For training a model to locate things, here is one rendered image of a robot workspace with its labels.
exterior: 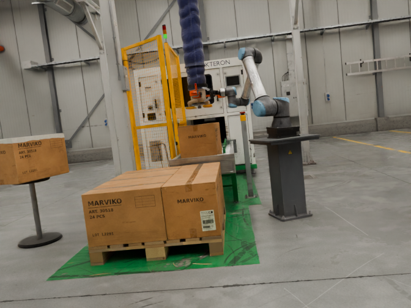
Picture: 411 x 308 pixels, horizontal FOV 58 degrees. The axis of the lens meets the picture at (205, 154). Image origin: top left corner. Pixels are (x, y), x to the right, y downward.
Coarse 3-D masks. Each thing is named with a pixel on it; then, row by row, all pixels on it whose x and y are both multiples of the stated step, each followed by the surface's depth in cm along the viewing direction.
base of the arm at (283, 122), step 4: (280, 116) 335; (284, 116) 335; (288, 116) 337; (276, 120) 337; (280, 120) 336; (284, 120) 335; (288, 120) 336; (272, 124) 342; (276, 124) 336; (280, 124) 336; (284, 124) 334; (288, 124) 335
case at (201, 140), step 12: (180, 132) 394; (192, 132) 393; (204, 132) 391; (216, 132) 402; (180, 144) 396; (192, 144) 394; (204, 144) 393; (216, 144) 391; (180, 156) 397; (192, 156) 396
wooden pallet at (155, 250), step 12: (168, 240) 270; (180, 240) 274; (192, 240) 269; (204, 240) 268; (216, 240) 267; (96, 252) 275; (108, 252) 287; (156, 252) 271; (168, 252) 283; (216, 252) 268; (96, 264) 276
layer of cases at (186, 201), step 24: (168, 168) 375; (192, 168) 353; (216, 168) 334; (96, 192) 273; (120, 192) 269; (144, 192) 268; (168, 192) 267; (192, 192) 265; (216, 192) 264; (96, 216) 272; (120, 216) 271; (144, 216) 270; (168, 216) 268; (192, 216) 267; (216, 216) 266; (96, 240) 274; (120, 240) 273; (144, 240) 271
